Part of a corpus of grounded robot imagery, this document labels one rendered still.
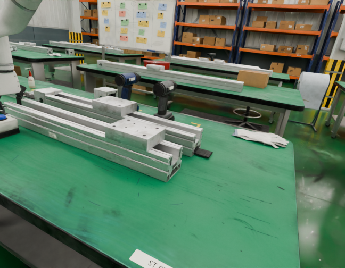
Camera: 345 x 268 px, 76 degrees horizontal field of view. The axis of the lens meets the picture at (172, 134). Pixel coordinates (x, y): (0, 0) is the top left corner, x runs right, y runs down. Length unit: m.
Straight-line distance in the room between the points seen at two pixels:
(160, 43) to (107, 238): 3.52
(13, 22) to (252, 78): 2.15
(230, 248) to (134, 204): 0.25
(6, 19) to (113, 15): 3.42
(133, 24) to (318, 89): 3.14
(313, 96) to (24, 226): 3.97
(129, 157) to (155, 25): 3.33
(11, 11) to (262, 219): 1.04
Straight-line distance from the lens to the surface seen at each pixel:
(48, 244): 1.32
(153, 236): 0.53
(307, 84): 4.12
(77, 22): 9.26
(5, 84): 1.21
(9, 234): 1.44
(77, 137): 0.85
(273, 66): 10.06
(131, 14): 4.17
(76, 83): 4.14
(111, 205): 0.60
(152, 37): 3.93
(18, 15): 1.04
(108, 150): 0.78
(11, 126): 1.04
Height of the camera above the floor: 1.17
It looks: 23 degrees down
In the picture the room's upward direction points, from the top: 6 degrees clockwise
